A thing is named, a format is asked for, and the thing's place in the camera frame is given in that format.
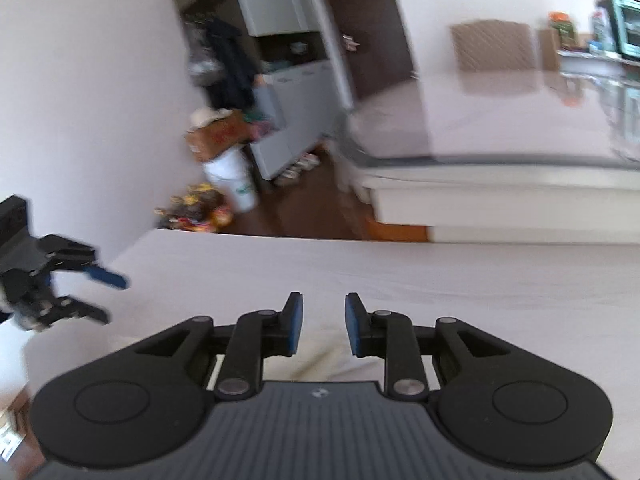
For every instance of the small plain cardboard box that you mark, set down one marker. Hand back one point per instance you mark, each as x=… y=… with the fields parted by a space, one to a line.
x=549 y=50

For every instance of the teal microwave oven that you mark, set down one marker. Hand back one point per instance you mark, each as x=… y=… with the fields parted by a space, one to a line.
x=625 y=25

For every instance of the cream towel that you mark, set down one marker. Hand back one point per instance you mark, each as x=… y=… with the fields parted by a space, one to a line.
x=320 y=355

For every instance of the pile of snack packets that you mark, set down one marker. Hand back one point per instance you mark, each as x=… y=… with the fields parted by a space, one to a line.
x=197 y=212

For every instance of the large plain cardboard box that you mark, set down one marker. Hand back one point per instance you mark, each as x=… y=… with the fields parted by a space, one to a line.
x=492 y=57

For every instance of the dark brown door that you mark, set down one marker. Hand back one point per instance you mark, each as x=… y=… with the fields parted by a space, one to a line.
x=365 y=25

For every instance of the white bed sheet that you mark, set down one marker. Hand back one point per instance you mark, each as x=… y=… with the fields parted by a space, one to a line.
x=450 y=280

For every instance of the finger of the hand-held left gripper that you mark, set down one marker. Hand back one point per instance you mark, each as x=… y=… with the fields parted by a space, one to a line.
x=80 y=310
x=102 y=274

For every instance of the grey wall cabinet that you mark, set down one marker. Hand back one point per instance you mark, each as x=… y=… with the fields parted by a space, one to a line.
x=270 y=0

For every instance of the orange snack bag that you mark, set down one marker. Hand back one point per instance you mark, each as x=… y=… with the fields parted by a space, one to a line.
x=562 y=27

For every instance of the grey floor cabinet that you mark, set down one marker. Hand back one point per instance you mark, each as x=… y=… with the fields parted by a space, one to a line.
x=295 y=115

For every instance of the dark hanging jacket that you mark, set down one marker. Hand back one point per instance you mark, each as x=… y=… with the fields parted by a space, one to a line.
x=232 y=65

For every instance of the pair of white shoes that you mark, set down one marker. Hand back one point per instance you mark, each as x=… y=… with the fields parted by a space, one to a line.
x=300 y=166

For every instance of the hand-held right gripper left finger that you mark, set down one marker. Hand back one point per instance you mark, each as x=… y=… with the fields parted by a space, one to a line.
x=295 y=322

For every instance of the white glossy table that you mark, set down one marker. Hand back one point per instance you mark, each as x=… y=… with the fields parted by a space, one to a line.
x=500 y=135

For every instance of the brown cardboard box with print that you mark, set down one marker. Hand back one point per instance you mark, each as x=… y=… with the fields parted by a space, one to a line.
x=220 y=135

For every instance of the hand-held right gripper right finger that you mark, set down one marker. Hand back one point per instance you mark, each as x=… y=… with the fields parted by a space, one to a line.
x=354 y=325

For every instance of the white plastic bucket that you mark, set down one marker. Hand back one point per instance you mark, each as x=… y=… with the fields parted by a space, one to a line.
x=234 y=180

